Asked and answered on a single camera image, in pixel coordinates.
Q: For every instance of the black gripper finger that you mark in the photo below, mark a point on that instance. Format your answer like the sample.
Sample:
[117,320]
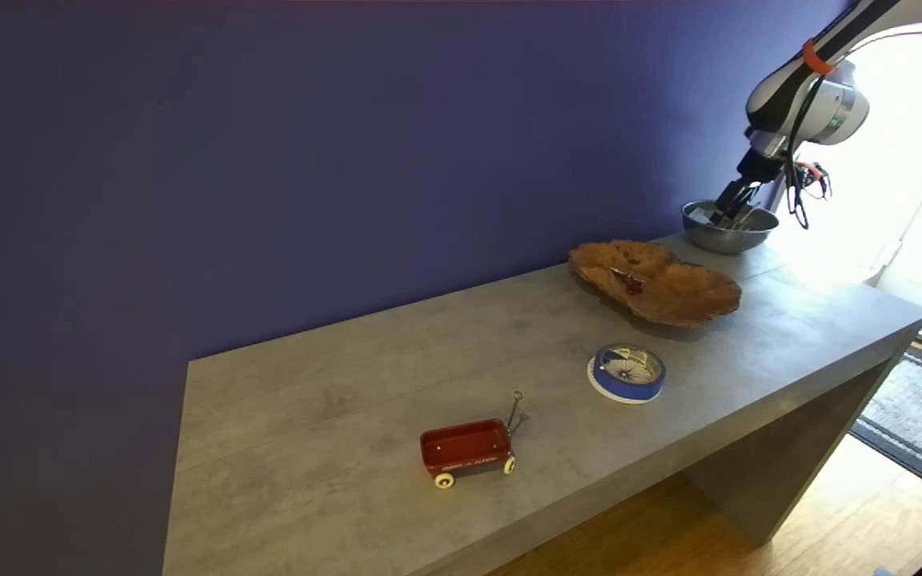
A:
[725,206]
[751,211]

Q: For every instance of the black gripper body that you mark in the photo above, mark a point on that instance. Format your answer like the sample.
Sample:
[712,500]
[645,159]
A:
[765,168]

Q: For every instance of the silver grey calculator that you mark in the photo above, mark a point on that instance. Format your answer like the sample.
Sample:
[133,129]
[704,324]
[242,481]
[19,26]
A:
[707,220]

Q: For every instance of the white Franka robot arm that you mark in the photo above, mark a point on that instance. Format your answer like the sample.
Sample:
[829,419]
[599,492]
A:
[816,90]

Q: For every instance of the silver metal bowl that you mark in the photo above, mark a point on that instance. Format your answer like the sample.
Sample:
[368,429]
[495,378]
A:
[729,240]

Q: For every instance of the brown wooden bowl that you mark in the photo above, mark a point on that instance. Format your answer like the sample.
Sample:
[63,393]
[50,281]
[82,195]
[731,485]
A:
[664,281]

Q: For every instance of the small red item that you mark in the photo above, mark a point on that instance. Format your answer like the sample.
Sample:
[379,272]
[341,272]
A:
[628,278]

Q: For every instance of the grey door mat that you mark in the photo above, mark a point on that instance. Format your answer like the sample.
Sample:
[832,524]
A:
[915,419]

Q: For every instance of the grey concrete-look cabinet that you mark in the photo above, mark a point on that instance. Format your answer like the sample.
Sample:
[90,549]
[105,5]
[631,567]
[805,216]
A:
[483,373]

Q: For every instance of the red toy wagon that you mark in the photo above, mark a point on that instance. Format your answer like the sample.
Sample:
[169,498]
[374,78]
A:
[466,450]

